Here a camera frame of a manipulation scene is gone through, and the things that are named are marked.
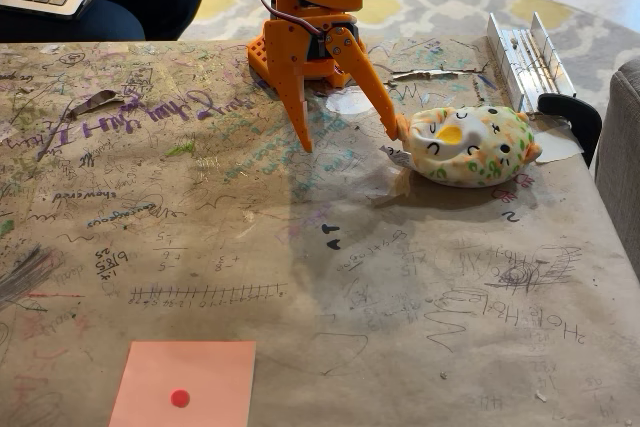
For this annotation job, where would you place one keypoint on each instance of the white plush toy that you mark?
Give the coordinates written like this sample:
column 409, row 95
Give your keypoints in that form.
column 475, row 147

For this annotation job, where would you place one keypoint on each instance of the orange robot base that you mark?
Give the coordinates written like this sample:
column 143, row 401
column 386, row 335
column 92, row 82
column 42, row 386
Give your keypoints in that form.
column 260, row 54

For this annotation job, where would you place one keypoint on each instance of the small red round object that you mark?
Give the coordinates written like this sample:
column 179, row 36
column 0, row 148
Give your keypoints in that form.
column 180, row 398

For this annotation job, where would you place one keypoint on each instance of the grey yellow patterned rug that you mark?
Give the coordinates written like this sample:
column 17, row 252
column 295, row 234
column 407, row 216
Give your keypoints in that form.
column 450, row 7

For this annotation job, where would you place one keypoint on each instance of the scribbled brown paper table cover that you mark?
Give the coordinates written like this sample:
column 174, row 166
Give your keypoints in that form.
column 250, row 247

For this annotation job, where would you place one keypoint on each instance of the torn brown paper flap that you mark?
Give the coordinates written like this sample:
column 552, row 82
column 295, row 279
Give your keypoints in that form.
column 92, row 103

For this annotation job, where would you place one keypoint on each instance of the grey sofa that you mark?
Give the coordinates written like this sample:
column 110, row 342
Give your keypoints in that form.
column 620, row 157

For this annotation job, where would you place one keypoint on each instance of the pink paper sheet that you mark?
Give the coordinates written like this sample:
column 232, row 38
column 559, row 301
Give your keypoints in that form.
column 200, row 372

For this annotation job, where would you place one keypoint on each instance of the aluminium rail profile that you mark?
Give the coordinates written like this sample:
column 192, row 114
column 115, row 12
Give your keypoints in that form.
column 525, row 57

